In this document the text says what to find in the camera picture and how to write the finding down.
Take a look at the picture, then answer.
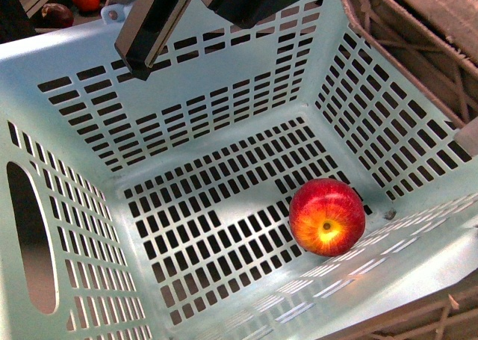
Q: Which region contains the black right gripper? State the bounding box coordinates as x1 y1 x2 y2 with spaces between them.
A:
114 0 300 81

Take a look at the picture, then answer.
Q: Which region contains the light blue plastic basket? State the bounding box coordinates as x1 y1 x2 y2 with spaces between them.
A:
1 0 477 339

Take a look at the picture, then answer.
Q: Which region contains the red yellow apple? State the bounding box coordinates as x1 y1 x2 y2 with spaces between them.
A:
289 178 366 257

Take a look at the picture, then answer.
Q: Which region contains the brown basket handle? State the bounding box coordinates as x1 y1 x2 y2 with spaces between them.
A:
336 0 477 339

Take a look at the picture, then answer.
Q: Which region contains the dark purple fruit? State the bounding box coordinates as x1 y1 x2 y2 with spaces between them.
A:
41 3 74 28

